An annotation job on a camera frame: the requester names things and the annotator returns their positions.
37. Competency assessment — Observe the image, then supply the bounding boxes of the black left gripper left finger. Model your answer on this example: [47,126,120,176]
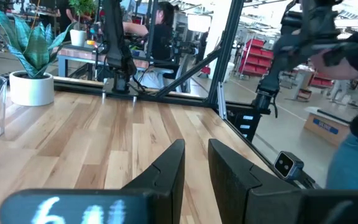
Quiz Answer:
[0,139,186,224]

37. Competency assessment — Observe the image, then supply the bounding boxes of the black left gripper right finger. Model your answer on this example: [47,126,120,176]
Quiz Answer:
[208,138,358,224]

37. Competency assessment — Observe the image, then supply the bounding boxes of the cardboard box with blue label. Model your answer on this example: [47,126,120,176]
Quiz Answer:
[303,107,351,147]

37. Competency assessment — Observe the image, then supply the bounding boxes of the person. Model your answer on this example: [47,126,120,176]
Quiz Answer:
[122,1,181,91]
[309,18,358,190]

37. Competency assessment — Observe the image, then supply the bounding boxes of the red storage bin rack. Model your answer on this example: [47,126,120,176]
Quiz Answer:
[239,39,275,77]

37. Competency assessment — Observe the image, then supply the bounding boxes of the snake plant in white pot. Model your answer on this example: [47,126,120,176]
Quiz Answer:
[0,7,76,107]

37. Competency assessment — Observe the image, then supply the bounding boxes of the leafy plant in white pot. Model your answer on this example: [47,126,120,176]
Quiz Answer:
[68,0,98,47]

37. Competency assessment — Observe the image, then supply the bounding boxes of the small grey table-level camera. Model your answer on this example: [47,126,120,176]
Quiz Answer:
[273,151,305,180]

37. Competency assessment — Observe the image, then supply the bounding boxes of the black aluminium table frame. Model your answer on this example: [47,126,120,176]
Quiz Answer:
[53,0,323,190]

